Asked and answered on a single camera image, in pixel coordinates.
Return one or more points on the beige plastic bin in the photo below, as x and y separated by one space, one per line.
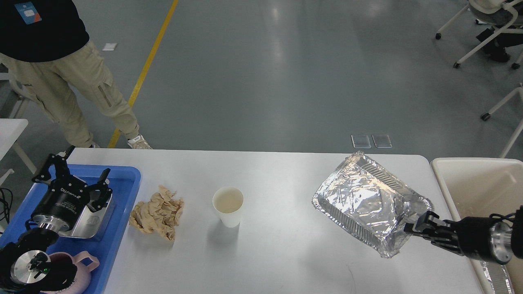
480 187

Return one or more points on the blue plastic tray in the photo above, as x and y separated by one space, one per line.
125 182

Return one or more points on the aluminium foil tray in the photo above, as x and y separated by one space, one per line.
370 203

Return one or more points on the floor socket plate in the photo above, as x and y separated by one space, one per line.
363 141

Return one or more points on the pink mug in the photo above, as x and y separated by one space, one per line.
83 264

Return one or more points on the crumpled brown paper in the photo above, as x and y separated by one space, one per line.
161 214

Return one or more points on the white paper cup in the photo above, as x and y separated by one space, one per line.
228 205

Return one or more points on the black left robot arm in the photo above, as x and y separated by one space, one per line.
26 267

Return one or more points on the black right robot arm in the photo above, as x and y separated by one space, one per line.
517 232

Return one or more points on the foil trash in bin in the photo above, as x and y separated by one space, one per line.
494 278

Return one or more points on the white chair left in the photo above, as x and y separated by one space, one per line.
13 100

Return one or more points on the small steel tray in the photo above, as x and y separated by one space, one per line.
90 225

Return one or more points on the person in beige trousers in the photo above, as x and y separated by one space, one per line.
45 45

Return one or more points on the white side table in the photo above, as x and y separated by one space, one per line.
10 131

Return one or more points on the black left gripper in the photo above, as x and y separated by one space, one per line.
65 200

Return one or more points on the white office chair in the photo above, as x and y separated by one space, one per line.
504 18

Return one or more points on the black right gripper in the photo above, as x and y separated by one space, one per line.
487 239

